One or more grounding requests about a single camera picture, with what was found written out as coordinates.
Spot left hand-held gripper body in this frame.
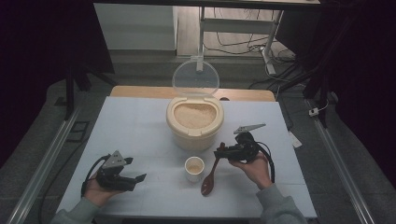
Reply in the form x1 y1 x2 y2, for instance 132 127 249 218
95 149 137 191

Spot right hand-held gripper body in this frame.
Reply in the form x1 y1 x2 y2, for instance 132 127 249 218
229 123 266 163

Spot beige rice container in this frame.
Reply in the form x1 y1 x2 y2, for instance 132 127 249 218
165 96 225 152

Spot white cup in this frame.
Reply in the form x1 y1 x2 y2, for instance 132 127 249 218
184 156 205 183

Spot brown wooden spoon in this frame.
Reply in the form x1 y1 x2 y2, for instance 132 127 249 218
200 142 226 197

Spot uncooked rice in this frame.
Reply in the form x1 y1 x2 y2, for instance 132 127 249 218
173 103 217 129

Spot person's left hand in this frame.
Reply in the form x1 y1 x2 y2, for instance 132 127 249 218
83 177 123 208

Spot person's right hand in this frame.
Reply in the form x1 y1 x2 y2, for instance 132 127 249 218
229 152 274 190

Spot white table mat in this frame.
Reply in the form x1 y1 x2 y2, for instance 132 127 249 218
55 96 318 218

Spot white paper tag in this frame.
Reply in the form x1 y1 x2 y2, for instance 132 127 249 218
288 131 303 149

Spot clear round container lid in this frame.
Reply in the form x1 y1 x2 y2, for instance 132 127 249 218
172 59 220 97

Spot dark curtain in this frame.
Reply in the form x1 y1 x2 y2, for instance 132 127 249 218
275 0 396 188
0 0 115 169

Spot white cabinet panel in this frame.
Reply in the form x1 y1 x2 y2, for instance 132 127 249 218
93 3 178 51

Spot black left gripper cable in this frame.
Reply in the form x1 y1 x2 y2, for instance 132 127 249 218
80 153 112 198

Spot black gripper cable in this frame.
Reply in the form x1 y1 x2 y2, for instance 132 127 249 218
80 153 112 198
256 141 276 184

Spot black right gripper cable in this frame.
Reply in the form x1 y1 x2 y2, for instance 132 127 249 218
256 141 276 184

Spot black floor frame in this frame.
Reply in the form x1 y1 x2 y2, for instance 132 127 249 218
65 120 91 144

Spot metal rail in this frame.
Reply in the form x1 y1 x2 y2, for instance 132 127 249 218
6 106 81 224
306 99 376 224

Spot black floor cables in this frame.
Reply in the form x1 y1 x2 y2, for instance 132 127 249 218
204 7 297 63

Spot white desk frame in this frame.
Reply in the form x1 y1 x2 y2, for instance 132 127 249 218
190 6 285 76

